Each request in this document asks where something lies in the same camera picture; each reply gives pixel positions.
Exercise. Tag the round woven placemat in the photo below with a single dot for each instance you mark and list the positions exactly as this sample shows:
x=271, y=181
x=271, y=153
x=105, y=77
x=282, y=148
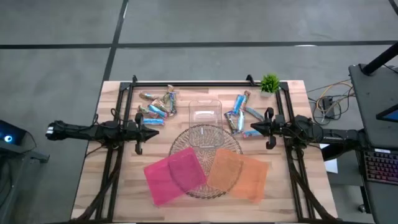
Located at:
x=205, y=155

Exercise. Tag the green red yellow granola bar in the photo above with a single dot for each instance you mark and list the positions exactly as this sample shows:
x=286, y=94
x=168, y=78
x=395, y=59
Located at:
x=143, y=109

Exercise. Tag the backlit black keyboard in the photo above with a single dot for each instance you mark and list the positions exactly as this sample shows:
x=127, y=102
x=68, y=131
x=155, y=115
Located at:
x=382, y=166

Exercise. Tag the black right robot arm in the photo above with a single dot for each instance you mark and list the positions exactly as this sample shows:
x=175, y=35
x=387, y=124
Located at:
x=335, y=135

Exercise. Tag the small green potted plant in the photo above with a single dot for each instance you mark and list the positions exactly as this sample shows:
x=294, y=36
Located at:
x=270, y=83

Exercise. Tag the black power adapter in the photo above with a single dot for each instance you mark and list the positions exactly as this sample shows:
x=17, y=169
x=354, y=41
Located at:
x=328, y=107

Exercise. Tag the small white sticker label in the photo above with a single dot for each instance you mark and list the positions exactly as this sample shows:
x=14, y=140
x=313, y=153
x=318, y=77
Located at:
x=202, y=130

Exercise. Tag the black pole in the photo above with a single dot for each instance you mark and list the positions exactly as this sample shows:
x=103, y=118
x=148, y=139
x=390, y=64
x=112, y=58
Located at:
x=381, y=59

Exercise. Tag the black caster wheel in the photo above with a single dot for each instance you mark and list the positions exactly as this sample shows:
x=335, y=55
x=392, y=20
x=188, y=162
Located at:
x=361, y=208

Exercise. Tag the clear plastic bin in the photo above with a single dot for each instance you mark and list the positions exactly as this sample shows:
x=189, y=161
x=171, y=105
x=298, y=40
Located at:
x=206, y=118

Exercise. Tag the white paper sheet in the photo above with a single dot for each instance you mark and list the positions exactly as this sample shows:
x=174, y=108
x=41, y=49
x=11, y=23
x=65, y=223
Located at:
x=324, y=146
x=332, y=166

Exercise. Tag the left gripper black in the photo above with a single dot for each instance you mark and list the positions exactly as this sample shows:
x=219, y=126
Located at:
x=133, y=132

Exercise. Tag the light blue granola bar red end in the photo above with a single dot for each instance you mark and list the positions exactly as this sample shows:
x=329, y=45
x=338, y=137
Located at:
x=255, y=114
x=250, y=134
x=157, y=111
x=153, y=121

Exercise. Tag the tablet with blue screen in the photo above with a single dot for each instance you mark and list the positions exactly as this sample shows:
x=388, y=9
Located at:
x=390, y=115

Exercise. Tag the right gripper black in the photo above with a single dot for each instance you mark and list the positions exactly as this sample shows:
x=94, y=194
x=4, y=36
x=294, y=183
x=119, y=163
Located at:
x=275, y=127

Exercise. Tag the brown and yellow granola bar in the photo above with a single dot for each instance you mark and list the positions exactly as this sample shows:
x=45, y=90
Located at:
x=246, y=97

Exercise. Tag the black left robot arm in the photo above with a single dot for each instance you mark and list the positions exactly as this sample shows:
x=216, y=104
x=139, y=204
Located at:
x=81, y=130

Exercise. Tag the black computer with blue light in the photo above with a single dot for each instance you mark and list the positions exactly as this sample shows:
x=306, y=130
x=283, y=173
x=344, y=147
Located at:
x=9, y=137

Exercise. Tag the orange translucent plastic bin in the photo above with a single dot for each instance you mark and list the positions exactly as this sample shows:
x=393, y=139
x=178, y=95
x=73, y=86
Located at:
x=248, y=180

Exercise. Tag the dark grey desk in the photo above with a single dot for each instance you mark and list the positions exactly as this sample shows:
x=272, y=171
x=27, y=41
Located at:
x=373, y=93

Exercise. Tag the pink translucent plastic bin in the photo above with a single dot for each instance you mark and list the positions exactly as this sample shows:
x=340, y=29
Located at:
x=161, y=183

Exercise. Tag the grey equipment cart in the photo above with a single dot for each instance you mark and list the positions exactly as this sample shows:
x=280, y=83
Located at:
x=18, y=149

